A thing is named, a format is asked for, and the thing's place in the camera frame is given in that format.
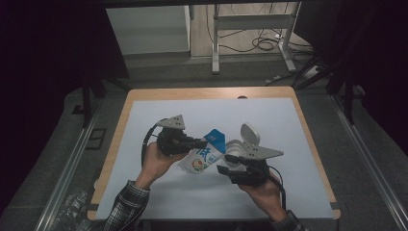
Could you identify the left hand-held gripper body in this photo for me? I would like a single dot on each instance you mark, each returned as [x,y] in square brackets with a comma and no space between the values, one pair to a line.
[171,139]

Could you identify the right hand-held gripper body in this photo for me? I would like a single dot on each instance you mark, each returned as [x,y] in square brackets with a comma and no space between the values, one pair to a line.
[253,170]

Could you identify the white lidded jug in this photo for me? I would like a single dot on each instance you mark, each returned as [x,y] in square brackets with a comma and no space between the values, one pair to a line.
[239,149]

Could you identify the blue and white milk carton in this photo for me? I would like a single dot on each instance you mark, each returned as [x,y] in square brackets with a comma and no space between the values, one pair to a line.
[203,154]

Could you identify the person's right hand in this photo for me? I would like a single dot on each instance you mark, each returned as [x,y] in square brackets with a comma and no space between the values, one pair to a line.
[266,195]

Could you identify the person's left hand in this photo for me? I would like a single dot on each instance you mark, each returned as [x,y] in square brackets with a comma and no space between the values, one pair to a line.
[157,165]

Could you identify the white table mat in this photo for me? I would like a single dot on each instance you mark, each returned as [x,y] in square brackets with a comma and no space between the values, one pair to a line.
[144,109]

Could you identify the black stand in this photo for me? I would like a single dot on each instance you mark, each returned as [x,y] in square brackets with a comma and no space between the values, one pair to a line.
[348,96]
[86,96]

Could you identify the grey cabinet panel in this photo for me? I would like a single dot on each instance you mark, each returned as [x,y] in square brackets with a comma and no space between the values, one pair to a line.
[147,30]

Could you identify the white power strip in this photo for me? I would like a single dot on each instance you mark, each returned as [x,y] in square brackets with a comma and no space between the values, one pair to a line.
[311,72]

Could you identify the crumpled clear plastic wrap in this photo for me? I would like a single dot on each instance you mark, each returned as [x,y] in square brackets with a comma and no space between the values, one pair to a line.
[72,211]

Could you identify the aluminium rail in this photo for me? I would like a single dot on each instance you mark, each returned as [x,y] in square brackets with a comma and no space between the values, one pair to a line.
[65,179]
[369,160]

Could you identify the white metal desk frame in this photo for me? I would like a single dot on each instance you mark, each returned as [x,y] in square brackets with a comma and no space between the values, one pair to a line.
[253,21]

